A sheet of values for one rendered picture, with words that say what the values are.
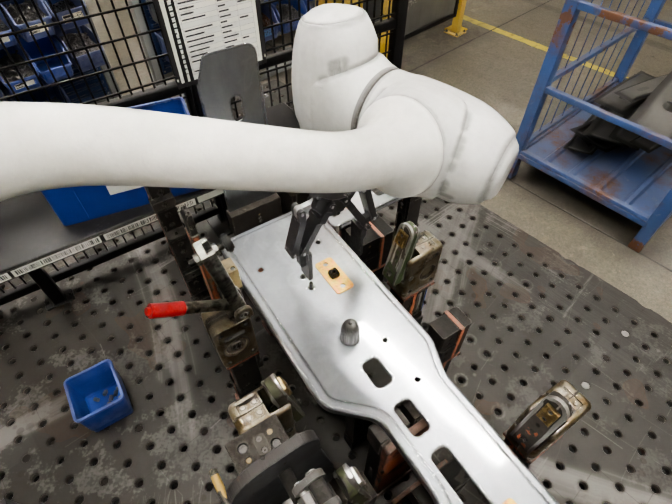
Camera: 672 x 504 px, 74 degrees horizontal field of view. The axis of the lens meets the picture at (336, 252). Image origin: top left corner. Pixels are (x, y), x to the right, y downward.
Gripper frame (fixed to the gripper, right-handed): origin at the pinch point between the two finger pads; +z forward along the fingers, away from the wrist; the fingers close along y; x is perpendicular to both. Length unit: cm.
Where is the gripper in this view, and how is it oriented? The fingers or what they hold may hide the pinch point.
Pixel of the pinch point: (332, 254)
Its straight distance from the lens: 80.4
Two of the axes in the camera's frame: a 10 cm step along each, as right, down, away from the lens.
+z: -0.1, 6.5, 7.6
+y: 8.4, -4.1, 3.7
